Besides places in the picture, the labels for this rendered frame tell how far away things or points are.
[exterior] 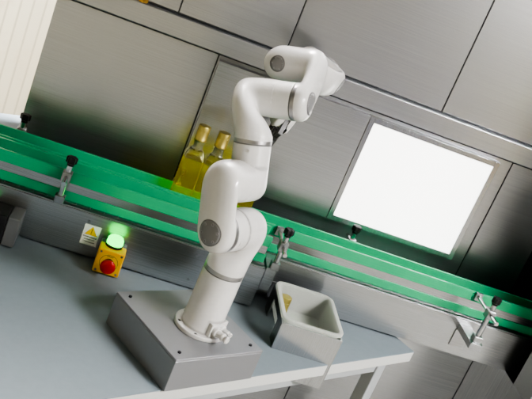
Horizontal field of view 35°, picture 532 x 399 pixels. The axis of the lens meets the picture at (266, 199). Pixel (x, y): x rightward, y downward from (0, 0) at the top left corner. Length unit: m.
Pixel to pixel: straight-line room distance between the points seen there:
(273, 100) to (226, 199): 0.25
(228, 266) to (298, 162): 0.69
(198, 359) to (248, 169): 0.43
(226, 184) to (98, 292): 0.55
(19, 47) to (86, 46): 2.36
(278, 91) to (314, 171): 0.69
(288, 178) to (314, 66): 0.67
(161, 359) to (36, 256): 0.52
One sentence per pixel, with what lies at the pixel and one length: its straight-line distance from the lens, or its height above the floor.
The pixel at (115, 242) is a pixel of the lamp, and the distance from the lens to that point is 2.20.
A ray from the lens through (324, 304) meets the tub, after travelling 2.39.
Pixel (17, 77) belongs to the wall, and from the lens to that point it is 4.82.
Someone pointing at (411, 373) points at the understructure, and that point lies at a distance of 2.91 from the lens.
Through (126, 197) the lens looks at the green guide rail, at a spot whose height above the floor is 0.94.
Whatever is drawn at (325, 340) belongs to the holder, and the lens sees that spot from 2.20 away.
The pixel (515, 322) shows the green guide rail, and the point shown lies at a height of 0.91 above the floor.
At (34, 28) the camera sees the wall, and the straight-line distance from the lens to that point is 4.75.
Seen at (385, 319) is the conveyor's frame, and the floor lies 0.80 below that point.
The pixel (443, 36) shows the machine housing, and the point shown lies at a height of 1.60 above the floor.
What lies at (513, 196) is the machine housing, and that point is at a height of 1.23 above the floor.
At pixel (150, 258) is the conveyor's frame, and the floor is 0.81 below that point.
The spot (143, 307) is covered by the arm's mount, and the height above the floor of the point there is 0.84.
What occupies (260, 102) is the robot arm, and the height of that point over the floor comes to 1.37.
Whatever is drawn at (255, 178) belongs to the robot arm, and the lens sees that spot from 1.79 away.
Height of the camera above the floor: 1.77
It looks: 19 degrees down
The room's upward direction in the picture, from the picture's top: 23 degrees clockwise
